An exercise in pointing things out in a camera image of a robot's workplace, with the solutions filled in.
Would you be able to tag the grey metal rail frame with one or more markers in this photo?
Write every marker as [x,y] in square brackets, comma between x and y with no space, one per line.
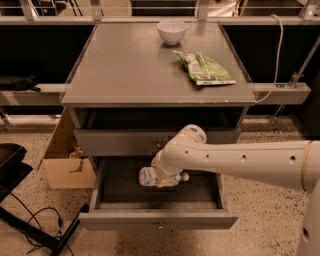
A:
[33,96]

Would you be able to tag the green snack bag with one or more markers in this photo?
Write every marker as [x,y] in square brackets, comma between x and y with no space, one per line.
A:
[203,70]

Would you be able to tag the cardboard box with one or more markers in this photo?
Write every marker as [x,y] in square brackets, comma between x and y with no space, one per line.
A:
[65,165]

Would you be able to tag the black object on rail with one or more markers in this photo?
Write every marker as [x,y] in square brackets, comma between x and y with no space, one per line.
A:
[18,83]

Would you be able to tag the black stand base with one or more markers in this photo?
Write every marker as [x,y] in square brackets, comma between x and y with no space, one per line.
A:
[12,171]

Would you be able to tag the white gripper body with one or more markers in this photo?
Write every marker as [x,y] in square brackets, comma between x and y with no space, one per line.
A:
[161,172]

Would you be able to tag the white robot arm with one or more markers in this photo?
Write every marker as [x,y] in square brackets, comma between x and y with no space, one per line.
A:
[294,165]

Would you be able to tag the clear plastic water bottle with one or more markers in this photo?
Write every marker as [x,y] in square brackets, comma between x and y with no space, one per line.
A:
[149,178]

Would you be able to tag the grey drawer cabinet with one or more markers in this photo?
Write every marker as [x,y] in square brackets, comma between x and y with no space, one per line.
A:
[129,96]

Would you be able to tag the white ceramic bowl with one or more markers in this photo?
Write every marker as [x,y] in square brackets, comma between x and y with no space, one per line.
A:
[172,31]

